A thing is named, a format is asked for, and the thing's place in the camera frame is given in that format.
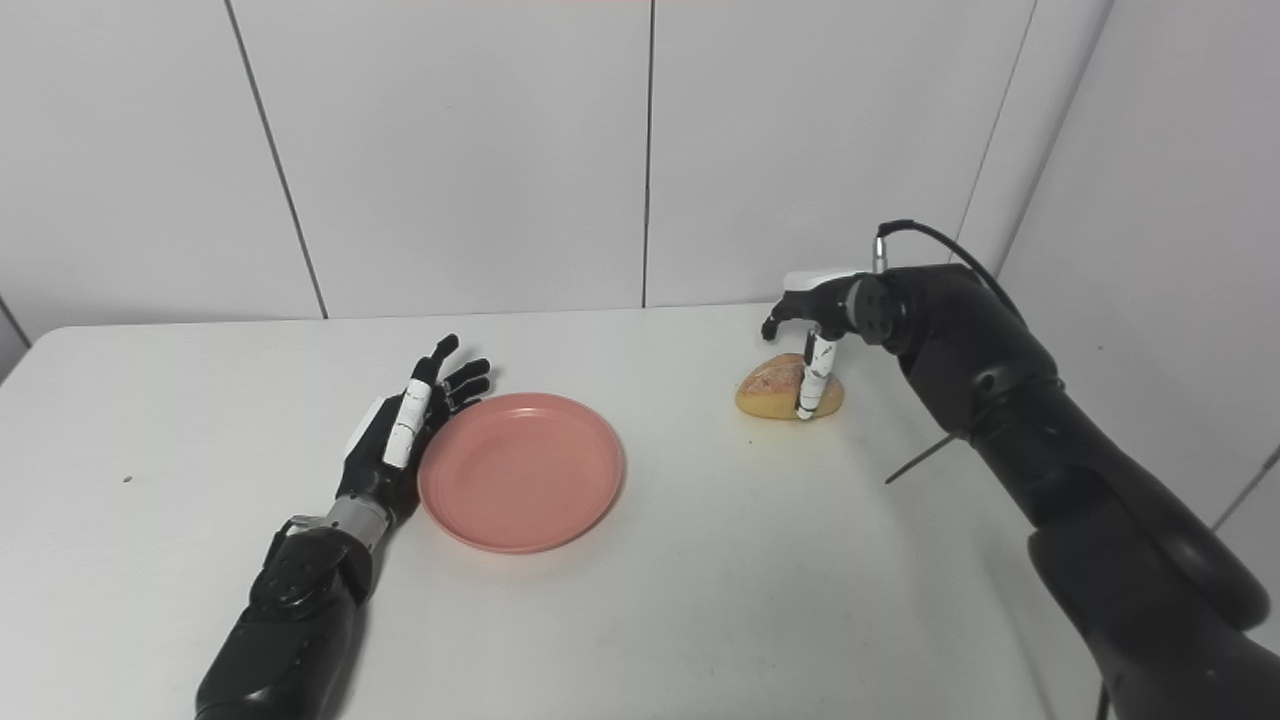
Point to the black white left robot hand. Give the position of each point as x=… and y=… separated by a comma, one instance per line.
x=375, y=460

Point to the golden bread roll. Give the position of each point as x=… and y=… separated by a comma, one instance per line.
x=765, y=390

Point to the pink round plate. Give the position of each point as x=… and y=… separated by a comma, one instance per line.
x=520, y=475

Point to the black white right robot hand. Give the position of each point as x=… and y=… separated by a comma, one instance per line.
x=825, y=300

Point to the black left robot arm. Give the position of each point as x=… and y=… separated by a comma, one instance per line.
x=290, y=620

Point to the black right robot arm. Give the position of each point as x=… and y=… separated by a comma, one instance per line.
x=1080, y=480

